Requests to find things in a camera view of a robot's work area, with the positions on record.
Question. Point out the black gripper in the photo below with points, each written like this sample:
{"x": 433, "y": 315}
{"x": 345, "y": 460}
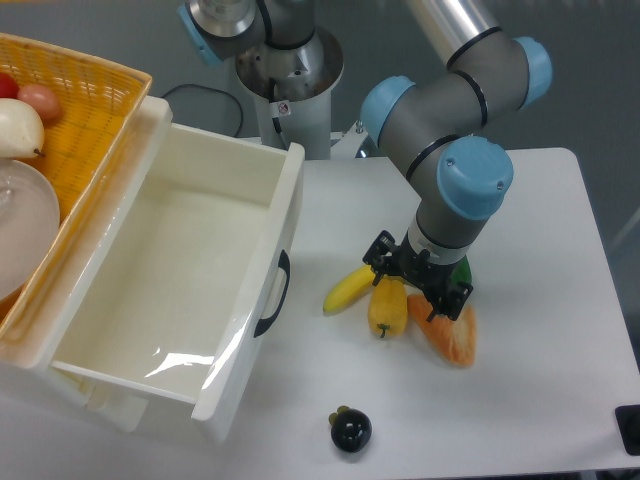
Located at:
{"x": 386, "y": 258}

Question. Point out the yellow bell pepper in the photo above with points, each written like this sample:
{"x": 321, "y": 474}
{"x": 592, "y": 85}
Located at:
{"x": 387, "y": 311}

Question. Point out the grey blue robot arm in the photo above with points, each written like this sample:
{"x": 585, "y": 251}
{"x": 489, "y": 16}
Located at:
{"x": 431, "y": 134}

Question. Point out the green vegetable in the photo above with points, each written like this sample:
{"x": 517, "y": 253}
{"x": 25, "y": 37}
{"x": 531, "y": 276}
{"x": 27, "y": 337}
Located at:
{"x": 462, "y": 272}

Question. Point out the yellow banana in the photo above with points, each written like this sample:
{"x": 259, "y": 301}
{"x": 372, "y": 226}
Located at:
{"x": 348, "y": 290}

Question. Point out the orange papaya slice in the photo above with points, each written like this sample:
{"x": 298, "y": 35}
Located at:
{"x": 454, "y": 340}

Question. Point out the dark purple mangosteen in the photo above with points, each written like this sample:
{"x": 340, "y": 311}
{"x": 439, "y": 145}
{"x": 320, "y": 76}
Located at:
{"x": 350, "y": 429}

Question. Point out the white plastic drawer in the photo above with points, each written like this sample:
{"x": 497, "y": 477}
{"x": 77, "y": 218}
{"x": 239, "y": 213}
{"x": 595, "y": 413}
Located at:
{"x": 204, "y": 255}

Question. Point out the black object at edge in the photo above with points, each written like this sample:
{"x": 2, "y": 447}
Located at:
{"x": 628, "y": 420}

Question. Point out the yellow woven basket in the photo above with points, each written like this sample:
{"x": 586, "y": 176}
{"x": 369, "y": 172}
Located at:
{"x": 99, "y": 99}

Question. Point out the white drawer cabinet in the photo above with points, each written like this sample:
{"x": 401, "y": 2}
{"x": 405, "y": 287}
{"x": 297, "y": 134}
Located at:
{"x": 55, "y": 336}

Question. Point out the red tomato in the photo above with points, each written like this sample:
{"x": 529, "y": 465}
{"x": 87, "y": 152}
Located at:
{"x": 9, "y": 88}

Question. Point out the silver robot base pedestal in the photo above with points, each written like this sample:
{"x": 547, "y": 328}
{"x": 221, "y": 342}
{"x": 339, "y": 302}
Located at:
{"x": 291, "y": 91}

